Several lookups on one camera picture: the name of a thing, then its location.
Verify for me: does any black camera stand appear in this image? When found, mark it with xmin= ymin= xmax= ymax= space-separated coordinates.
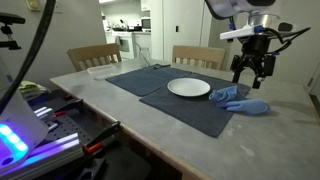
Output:
xmin=0 ymin=12 xmax=25 ymax=50

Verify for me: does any glowing blue robot base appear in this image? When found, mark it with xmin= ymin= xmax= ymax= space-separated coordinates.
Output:
xmin=0 ymin=90 xmax=48 ymax=173

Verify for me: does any blue microfiber towel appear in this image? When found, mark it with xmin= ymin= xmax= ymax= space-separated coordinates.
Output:
xmin=209 ymin=86 xmax=271 ymax=115

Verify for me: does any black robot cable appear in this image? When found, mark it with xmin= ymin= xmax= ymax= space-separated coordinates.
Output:
xmin=263 ymin=26 xmax=312 ymax=54

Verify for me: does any wooden chair near plate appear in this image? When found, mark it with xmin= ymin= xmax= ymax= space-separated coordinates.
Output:
xmin=172 ymin=45 xmax=226 ymax=70

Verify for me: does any dark blue placemat under plate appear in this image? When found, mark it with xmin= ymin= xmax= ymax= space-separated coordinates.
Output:
xmin=140 ymin=73 xmax=250 ymax=137

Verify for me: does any clear glass jar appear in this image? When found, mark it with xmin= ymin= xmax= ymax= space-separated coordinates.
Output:
xmin=138 ymin=47 xmax=150 ymax=67

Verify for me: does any white kitchen stove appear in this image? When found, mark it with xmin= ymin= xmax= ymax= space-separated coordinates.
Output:
xmin=112 ymin=31 xmax=134 ymax=59

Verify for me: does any clear plastic container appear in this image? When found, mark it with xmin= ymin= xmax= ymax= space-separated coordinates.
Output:
xmin=87 ymin=64 xmax=116 ymax=80

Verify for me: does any dark blue placemat near jar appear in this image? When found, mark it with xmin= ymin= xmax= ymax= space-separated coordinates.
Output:
xmin=107 ymin=67 xmax=190 ymax=97

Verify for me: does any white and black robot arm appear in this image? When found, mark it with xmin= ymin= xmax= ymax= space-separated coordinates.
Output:
xmin=204 ymin=0 xmax=277 ymax=89

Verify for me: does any wooden chair near jar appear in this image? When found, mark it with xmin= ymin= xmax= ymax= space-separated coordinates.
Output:
xmin=67 ymin=43 xmax=122 ymax=71

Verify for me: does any black thick foreground cable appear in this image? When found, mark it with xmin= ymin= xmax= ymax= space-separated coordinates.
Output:
xmin=0 ymin=0 xmax=57 ymax=114

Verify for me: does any black orange clamp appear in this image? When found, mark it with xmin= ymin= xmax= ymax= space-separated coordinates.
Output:
xmin=82 ymin=122 xmax=120 ymax=154

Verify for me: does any white round plate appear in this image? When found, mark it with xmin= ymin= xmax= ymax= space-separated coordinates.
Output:
xmin=167 ymin=78 xmax=211 ymax=97

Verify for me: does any small dark metal utensil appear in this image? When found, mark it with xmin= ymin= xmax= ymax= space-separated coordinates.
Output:
xmin=153 ymin=64 xmax=171 ymax=69

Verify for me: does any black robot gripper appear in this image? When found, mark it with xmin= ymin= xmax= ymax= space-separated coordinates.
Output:
xmin=230 ymin=35 xmax=276 ymax=89

